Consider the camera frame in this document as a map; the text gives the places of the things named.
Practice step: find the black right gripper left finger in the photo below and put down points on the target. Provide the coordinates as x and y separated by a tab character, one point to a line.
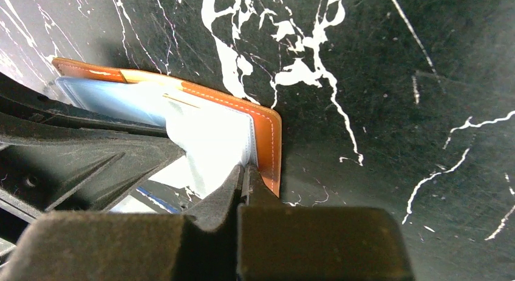
199	244

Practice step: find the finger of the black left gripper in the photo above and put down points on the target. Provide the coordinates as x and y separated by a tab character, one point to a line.
58	157

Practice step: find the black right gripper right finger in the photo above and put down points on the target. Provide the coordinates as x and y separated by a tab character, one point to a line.
276	241

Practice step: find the orange leather card holder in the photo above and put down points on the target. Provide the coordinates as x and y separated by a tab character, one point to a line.
216	131

